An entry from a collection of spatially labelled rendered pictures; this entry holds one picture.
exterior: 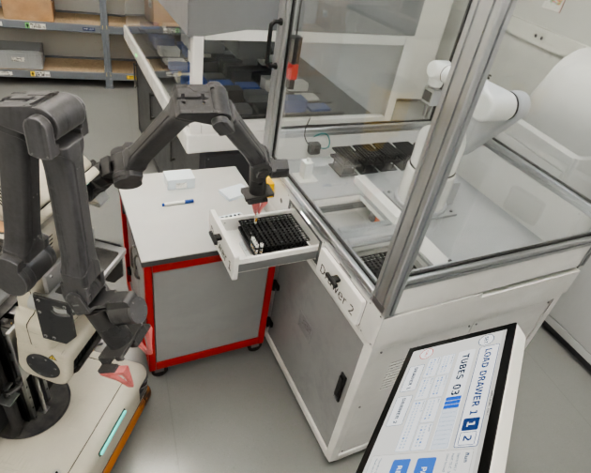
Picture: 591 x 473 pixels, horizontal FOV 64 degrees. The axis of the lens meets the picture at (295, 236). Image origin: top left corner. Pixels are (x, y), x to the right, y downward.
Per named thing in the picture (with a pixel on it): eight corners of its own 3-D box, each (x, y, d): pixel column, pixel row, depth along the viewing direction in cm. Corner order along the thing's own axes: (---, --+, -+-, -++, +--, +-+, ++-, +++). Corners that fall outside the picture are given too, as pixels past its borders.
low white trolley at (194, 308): (148, 386, 220) (141, 262, 175) (125, 295, 263) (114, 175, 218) (264, 355, 244) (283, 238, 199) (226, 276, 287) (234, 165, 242)
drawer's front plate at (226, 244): (232, 281, 166) (234, 257, 159) (208, 232, 186) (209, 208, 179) (236, 280, 167) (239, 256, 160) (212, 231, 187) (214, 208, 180)
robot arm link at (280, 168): (254, 145, 148) (259, 171, 146) (289, 143, 151) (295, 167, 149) (249, 162, 160) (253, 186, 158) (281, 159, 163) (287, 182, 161)
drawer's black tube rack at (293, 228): (253, 262, 173) (255, 248, 169) (237, 233, 185) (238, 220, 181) (307, 252, 182) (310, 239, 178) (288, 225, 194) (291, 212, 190)
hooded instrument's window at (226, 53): (188, 132, 231) (189, 36, 204) (125, 25, 354) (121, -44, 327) (381, 122, 279) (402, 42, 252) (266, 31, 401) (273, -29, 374)
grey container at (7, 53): (-5, 68, 445) (-9, 50, 435) (0, 57, 467) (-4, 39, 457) (43, 69, 459) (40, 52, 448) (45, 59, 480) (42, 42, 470)
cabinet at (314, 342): (325, 475, 200) (373, 352, 152) (243, 305, 270) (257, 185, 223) (490, 408, 239) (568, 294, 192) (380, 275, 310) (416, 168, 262)
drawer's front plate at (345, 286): (354, 326, 157) (362, 302, 151) (315, 269, 177) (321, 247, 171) (358, 325, 158) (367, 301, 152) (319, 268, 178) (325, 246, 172)
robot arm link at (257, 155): (199, 84, 113) (205, 126, 110) (221, 78, 112) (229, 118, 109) (252, 152, 154) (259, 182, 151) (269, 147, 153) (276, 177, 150)
